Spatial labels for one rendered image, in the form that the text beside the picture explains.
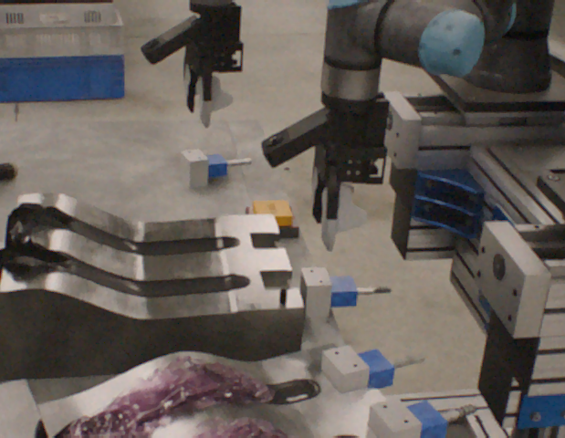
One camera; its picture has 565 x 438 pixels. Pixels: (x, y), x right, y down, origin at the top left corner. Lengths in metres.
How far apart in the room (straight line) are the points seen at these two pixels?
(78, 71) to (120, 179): 2.70
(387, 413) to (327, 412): 0.07
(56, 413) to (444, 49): 0.59
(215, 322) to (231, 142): 0.77
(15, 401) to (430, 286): 2.15
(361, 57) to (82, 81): 3.33
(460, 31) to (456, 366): 1.69
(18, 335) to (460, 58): 0.62
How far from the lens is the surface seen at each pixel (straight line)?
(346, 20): 1.12
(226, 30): 1.60
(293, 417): 1.04
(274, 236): 1.34
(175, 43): 1.57
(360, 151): 1.18
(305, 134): 1.18
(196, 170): 1.66
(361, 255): 3.12
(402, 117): 1.52
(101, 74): 4.40
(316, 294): 1.29
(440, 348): 2.71
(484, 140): 1.57
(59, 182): 1.70
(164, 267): 1.25
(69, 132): 1.92
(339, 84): 1.15
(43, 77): 4.39
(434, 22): 1.08
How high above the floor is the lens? 1.52
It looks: 27 degrees down
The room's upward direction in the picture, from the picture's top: 3 degrees clockwise
